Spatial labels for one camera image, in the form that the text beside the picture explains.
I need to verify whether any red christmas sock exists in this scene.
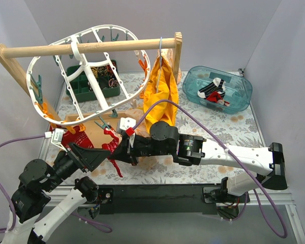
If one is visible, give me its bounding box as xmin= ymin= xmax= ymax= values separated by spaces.
xmin=206 ymin=91 xmax=230 ymax=106
xmin=50 ymin=126 xmax=94 ymax=149
xmin=102 ymin=126 xmax=123 ymax=178

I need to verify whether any white clip sock hanger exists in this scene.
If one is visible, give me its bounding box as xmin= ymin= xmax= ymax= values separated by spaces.
xmin=26 ymin=24 xmax=150 ymax=127

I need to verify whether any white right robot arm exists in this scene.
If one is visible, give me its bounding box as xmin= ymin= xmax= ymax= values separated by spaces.
xmin=110 ymin=121 xmax=288 ymax=203

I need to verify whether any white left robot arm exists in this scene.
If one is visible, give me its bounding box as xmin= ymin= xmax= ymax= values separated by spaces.
xmin=2 ymin=143 xmax=110 ymax=243

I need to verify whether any wooden clothes rack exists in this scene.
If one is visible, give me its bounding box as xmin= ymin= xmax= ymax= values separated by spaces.
xmin=0 ymin=32 xmax=183 ymax=153

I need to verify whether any white orange patterned cloth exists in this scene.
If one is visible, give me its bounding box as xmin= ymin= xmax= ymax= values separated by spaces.
xmin=128 ymin=50 xmax=180 ymax=157

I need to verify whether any yellow garment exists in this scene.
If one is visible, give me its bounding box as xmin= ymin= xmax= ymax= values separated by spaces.
xmin=143 ymin=49 xmax=179 ymax=131

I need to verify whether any green compartment organizer box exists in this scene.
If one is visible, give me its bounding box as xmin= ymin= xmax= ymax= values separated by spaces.
xmin=66 ymin=59 xmax=121 ymax=104

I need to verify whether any teal transparent plastic bin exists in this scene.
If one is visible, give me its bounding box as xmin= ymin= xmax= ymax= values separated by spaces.
xmin=182 ymin=66 xmax=253 ymax=114

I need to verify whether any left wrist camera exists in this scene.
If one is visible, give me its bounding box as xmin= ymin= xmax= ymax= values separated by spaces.
xmin=44 ymin=128 xmax=67 ymax=151

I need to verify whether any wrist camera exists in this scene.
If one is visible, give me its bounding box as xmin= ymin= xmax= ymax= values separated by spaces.
xmin=116 ymin=117 xmax=136 ymax=136
xmin=44 ymin=128 xmax=67 ymax=151

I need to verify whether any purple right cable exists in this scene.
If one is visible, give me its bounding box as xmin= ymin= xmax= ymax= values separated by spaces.
xmin=132 ymin=99 xmax=288 ymax=238

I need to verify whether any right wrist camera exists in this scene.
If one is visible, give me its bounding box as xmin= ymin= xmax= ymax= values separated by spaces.
xmin=116 ymin=117 xmax=136 ymax=136

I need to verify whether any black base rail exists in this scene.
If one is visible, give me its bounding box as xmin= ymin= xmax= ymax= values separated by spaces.
xmin=77 ymin=184 xmax=250 ymax=216

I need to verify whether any blue wire hanger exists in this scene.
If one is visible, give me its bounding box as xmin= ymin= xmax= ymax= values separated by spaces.
xmin=156 ymin=37 xmax=163 ymax=93

